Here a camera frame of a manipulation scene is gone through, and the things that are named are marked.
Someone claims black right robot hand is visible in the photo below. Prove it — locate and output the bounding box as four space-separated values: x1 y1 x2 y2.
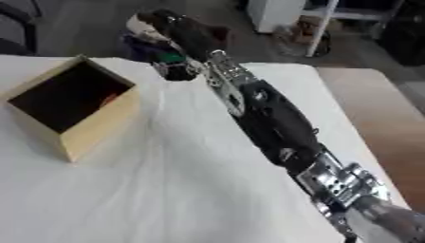
147 9 234 83

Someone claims white and brown soft toy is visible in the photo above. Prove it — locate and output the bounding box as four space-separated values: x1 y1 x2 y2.
124 12 170 43

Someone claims tan cardboard box, dark inside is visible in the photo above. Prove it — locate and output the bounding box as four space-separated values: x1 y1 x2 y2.
0 54 143 163

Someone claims small green object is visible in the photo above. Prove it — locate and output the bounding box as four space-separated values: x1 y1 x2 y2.
154 51 188 64

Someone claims dark blue object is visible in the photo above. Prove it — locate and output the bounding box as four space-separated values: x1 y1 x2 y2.
118 31 185 65

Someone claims white cabinet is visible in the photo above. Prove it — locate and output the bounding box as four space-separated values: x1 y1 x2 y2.
246 0 307 34

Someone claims small red object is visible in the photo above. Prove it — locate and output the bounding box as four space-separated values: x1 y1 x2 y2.
98 93 120 107

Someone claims black chair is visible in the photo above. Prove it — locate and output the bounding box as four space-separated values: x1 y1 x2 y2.
0 0 46 57

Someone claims black bag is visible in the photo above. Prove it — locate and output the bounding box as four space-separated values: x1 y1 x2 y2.
377 0 425 67

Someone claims white shelf frame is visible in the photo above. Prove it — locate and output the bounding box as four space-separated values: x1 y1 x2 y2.
300 0 412 58

